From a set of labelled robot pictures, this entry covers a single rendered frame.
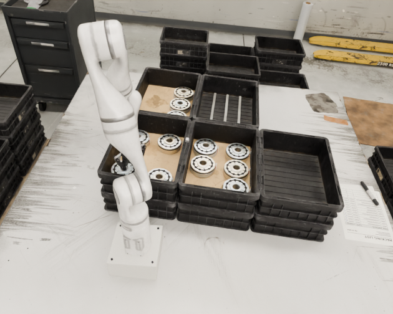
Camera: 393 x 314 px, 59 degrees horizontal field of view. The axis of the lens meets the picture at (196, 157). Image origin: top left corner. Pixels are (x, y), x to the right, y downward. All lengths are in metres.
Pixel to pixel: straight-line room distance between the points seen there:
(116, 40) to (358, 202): 1.27
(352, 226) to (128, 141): 1.04
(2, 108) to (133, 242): 1.58
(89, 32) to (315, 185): 1.05
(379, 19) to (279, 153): 3.66
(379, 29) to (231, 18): 1.86
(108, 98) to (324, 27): 4.19
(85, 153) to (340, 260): 1.20
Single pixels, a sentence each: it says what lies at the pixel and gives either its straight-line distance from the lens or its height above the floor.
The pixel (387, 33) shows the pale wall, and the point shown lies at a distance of 5.20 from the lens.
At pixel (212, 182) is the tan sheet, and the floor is 0.83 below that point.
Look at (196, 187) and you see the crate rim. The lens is 1.24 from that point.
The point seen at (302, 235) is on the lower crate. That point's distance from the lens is 1.47.
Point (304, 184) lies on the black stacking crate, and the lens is 1.51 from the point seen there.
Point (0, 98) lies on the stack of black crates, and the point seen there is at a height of 0.49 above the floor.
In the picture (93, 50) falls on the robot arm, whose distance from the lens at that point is 0.89.
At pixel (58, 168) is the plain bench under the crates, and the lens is 1.69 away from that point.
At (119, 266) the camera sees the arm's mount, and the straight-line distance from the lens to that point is 1.26.
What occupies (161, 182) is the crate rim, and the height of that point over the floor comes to 0.93.
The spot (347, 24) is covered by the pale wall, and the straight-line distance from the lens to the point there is 4.97.
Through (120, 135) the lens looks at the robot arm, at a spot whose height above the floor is 1.26.
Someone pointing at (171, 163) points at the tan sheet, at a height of 0.83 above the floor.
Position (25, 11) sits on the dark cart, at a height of 0.88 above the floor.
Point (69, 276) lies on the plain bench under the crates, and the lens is 1.35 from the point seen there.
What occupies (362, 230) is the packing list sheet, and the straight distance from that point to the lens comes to 1.63.
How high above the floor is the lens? 1.86
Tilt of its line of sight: 43 degrees down
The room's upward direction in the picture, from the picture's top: 6 degrees clockwise
